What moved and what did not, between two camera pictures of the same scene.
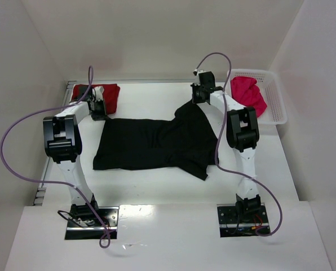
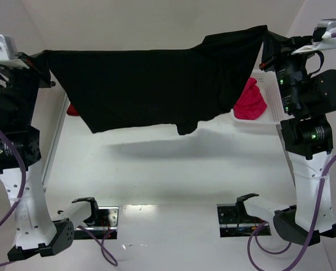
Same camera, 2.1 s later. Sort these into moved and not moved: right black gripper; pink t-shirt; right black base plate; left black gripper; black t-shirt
Moved: left black gripper; right black gripper; black t-shirt
Not moved: right black base plate; pink t-shirt
